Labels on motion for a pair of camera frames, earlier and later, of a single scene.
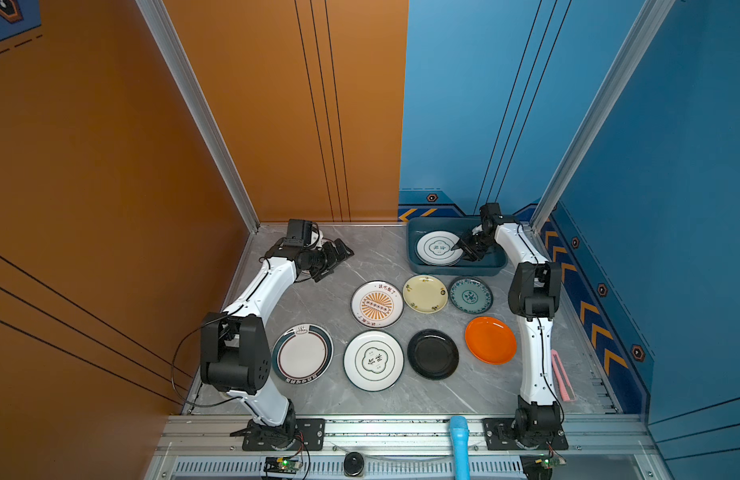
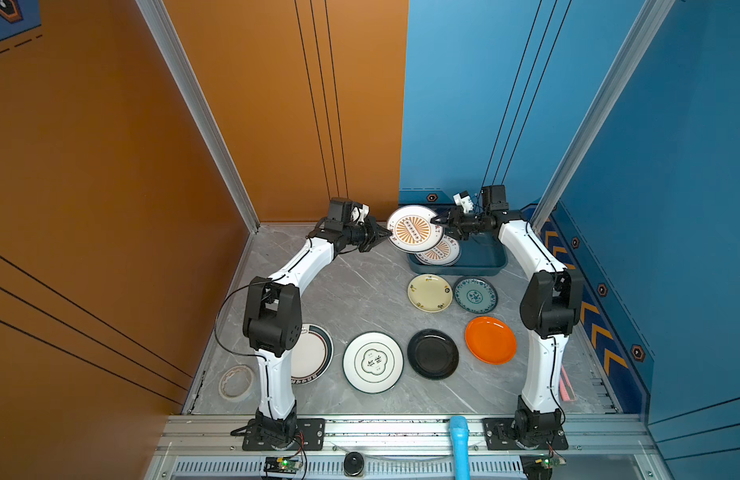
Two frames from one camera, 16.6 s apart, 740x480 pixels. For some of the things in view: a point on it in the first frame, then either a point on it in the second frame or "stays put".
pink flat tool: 561,385 stays put
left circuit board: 282,464 stays put
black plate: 433,354 stays put
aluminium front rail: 199,447 stays put
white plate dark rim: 302,353 stays put
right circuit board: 549,462 stays put
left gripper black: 332,260 → 373,229
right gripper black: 461,244 → 455,219
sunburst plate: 377,304 → 445,252
